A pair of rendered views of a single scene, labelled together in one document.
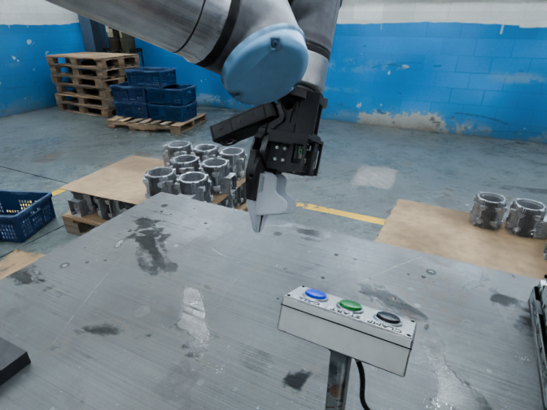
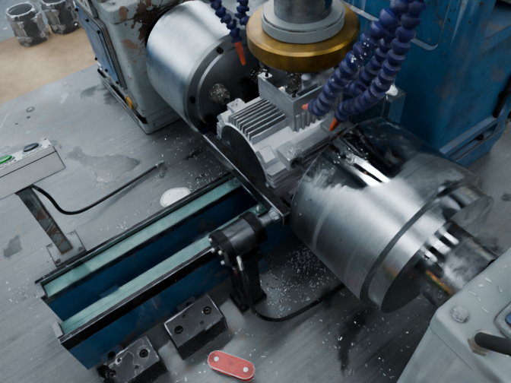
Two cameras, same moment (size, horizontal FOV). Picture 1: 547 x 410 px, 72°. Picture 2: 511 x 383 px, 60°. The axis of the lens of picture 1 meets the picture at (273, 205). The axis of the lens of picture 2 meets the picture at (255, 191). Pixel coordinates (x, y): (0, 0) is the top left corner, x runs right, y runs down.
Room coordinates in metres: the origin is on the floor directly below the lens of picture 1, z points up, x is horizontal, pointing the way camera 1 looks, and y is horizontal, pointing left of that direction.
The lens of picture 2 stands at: (-0.30, 0.17, 1.61)
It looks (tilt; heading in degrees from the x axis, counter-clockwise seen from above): 50 degrees down; 302
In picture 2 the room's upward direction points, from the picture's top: 6 degrees counter-clockwise
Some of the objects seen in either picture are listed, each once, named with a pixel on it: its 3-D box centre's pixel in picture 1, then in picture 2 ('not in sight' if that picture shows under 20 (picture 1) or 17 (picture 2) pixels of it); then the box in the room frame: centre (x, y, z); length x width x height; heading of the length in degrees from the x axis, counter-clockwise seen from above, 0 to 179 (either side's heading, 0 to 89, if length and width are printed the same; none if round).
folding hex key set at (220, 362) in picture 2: not in sight; (231, 365); (-0.09, -0.03, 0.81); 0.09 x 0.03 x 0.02; 7
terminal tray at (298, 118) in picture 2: not in sight; (301, 91); (-0.05, -0.44, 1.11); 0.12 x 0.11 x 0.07; 63
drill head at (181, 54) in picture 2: not in sight; (201, 59); (0.24, -0.54, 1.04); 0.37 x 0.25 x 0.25; 153
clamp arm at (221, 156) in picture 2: not in sight; (243, 175); (0.00, -0.29, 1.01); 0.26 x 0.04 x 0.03; 153
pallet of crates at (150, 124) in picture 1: (154, 97); not in sight; (5.53, 1.72, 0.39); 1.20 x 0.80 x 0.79; 72
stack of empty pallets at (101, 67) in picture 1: (98, 82); not in sight; (6.57, 2.96, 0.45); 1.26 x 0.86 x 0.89; 64
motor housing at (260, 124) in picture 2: not in sight; (284, 138); (-0.03, -0.40, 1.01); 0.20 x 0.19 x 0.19; 63
